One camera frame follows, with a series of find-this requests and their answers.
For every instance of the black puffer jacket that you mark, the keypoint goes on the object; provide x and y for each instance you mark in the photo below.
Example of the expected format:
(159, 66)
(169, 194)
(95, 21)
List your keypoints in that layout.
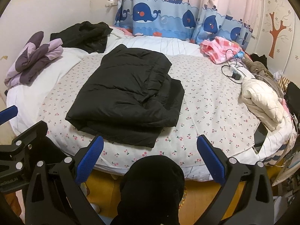
(129, 99)

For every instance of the pink checked cloth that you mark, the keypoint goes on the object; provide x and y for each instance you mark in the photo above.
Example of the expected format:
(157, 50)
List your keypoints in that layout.
(219, 50)

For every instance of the cherry print bed sheet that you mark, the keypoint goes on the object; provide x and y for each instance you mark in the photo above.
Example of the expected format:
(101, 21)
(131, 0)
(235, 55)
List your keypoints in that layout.
(145, 103)

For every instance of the whale print blue curtain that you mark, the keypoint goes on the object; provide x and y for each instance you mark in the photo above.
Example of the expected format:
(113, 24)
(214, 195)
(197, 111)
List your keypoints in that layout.
(190, 20)

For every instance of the wall power socket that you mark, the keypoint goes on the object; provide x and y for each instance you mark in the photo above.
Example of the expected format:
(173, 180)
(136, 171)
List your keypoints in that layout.
(111, 3)

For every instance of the black knee trousers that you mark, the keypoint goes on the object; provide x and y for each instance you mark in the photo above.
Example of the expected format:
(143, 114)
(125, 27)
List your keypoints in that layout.
(151, 192)

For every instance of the brown clothes pile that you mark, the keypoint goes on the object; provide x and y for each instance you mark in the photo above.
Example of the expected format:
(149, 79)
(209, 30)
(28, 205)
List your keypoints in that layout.
(256, 67)

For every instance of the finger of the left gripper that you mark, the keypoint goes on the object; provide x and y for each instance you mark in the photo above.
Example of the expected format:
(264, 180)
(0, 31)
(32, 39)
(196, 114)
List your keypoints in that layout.
(8, 114)

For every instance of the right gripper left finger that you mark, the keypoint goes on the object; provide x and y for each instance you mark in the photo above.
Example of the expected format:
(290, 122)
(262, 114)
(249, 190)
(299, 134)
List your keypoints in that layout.
(54, 195)

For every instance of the cream puffer jacket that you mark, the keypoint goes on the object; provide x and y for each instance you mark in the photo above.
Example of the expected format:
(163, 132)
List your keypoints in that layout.
(263, 102)

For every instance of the white power strip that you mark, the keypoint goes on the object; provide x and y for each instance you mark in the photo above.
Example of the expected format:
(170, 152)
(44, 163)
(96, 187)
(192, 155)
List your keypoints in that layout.
(236, 73)

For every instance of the black crumpled garment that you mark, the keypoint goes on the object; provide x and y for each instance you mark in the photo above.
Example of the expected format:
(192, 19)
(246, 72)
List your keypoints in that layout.
(85, 36)

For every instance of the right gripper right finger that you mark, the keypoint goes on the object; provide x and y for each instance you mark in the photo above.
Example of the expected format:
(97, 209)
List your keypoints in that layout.
(255, 205)

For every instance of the purple patterned blanket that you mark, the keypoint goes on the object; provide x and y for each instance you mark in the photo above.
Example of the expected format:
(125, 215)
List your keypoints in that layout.
(33, 58)

